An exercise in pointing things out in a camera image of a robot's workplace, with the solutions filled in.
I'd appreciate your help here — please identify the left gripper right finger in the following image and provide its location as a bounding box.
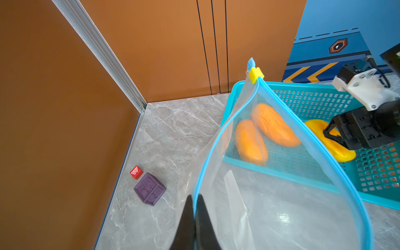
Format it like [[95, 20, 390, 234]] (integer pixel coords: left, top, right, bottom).
[[196, 194, 221, 250]]

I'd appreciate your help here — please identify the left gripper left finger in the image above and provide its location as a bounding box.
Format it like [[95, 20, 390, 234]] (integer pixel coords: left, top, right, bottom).
[[170, 195, 195, 250]]

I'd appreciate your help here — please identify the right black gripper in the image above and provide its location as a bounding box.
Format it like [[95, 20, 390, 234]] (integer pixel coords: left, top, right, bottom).
[[323, 100, 400, 150]]

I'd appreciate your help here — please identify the slim yellow mango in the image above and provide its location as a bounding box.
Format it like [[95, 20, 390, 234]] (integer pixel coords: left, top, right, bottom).
[[305, 119, 356, 163]]

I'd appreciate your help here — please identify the yellow top mango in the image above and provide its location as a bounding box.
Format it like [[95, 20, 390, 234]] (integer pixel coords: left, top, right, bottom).
[[251, 103, 302, 148]]

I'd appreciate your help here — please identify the smooth orange basket mango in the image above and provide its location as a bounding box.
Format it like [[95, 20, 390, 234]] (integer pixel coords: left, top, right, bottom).
[[235, 119, 268, 166]]

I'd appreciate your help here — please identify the purple block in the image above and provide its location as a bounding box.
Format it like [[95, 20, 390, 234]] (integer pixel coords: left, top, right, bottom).
[[134, 173, 166, 206]]

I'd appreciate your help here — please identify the teal plastic basket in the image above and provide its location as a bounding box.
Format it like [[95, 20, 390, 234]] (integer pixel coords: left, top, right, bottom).
[[224, 82, 400, 210]]

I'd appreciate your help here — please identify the small red cube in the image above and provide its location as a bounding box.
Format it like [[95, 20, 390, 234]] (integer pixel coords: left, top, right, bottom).
[[130, 166, 143, 180]]

